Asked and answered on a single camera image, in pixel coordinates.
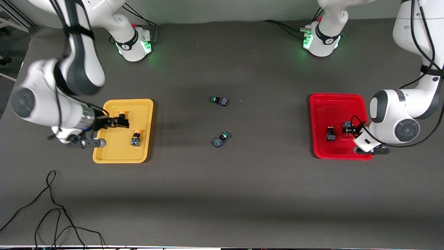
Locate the thin black looped cable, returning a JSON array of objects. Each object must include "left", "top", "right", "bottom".
[
  {"left": 34, "top": 208, "right": 105, "bottom": 250},
  {"left": 0, "top": 170, "right": 86, "bottom": 250}
]

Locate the red plastic tray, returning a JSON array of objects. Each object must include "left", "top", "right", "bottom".
[{"left": 309, "top": 93, "right": 374, "bottom": 161}]

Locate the arm base black cable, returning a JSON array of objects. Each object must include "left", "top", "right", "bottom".
[
  {"left": 123, "top": 4, "right": 159, "bottom": 45},
  {"left": 261, "top": 19, "right": 311, "bottom": 39}
]

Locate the dark grey table cover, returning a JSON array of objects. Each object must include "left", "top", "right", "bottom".
[{"left": 0, "top": 14, "right": 444, "bottom": 249}]

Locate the right arm base black cable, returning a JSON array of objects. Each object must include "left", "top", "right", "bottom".
[{"left": 123, "top": 4, "right": 159, "bottom": 45}]

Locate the left arm base black cable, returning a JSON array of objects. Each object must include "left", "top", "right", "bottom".
[{"left": 261, "top": 19, "right": 311, "bottom": 39}]

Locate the yellow plastic tray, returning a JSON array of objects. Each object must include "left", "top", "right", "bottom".
[{"left": 92, "top": 99, "right": 154, "bottom": 164}]

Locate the aluminium frame rail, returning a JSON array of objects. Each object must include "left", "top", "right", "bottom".
[{"left": 0, "top": 7, "right": 35, "bottom": 29}]

